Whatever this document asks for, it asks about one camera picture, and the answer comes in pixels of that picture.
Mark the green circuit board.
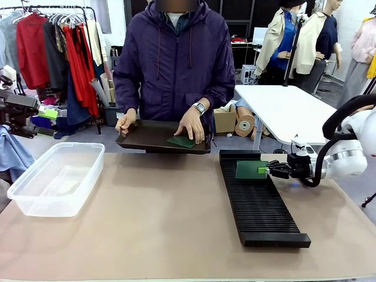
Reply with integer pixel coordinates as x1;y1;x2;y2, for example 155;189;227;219
235;160;268;180
166;135;197;149

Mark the open cardboard box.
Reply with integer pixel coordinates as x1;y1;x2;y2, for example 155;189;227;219
213;104;237;136

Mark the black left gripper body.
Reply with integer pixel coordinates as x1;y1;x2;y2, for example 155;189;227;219
0;88;39;139

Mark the black slotted PCB rack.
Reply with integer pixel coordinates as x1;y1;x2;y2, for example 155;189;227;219
219;149;312;248

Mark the red shirt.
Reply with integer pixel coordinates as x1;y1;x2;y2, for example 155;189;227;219
16;13;51;90

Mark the black tray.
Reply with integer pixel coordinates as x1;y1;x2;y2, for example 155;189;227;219
115;119;212;155

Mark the clear plastic box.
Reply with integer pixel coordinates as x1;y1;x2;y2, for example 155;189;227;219
6;142;106;218

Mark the grey storage bin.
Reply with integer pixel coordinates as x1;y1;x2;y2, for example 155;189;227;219
104;105;122;127

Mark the person left forearm purple sleeve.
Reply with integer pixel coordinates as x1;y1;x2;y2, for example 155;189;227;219
202;76;236;110

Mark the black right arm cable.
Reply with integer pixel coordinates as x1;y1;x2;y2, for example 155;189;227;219
299;94;376;189

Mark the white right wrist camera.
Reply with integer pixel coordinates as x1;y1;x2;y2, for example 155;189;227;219
290;140;317;158

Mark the person right forearm purple sleeve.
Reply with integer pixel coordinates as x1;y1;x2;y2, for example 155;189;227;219
113;70;142;116

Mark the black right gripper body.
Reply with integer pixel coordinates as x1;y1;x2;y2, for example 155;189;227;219
287;153;313;179

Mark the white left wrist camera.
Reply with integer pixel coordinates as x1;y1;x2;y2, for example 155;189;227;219
0;65;16;89

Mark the white table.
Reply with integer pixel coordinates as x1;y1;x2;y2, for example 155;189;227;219
234;85;338;146

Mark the lying bare mannequin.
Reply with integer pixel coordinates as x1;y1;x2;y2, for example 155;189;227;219
234;98;267;141

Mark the mannequin cream jacket navy shirt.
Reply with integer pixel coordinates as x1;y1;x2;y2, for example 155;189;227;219
293;0;343;76

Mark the black tripod foot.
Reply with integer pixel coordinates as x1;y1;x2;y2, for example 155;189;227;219
361;192;376;209

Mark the dark grey chair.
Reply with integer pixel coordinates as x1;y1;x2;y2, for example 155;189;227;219
301;60;327;95

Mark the mannequin in pink top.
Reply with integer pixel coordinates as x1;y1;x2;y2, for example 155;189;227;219
336;17;376;109

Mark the red dress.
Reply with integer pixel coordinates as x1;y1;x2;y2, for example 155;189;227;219
62;25;100;118

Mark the yellow garment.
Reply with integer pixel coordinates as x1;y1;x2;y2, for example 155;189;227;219
364;16;376;79

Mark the black garment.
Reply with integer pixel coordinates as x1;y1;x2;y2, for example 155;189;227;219
43;19;70;92

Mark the black tripod pole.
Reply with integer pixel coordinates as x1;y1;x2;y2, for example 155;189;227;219
282;13;307;88

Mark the cream garment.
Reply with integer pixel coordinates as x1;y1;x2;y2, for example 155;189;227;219
86;19;104;67

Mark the black metal clothes rack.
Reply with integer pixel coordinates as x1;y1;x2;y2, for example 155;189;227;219
0;5;103;136

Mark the person left hand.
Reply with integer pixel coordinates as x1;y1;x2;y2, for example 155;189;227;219
173;110;206;145

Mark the person right hand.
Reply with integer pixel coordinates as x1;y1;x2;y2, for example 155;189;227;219
115;108;139;137

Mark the beige paper roll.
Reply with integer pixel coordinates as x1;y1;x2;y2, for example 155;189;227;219
89;78;111;107

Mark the grey garment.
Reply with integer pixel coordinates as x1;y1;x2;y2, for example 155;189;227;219
0;11;22;76

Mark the white monitor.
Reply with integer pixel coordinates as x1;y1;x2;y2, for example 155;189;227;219
252;26;268;45

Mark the navy garment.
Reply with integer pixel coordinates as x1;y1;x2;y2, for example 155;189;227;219
66;70;92;127

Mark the mannequin beige coat blue shirt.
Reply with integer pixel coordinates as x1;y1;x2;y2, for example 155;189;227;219
254;0;305;78

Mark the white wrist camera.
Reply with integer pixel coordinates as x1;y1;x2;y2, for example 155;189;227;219
0;65;16;89
290;140;317;158

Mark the person in purple jacket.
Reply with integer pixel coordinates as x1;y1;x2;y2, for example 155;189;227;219
113;0;236;130

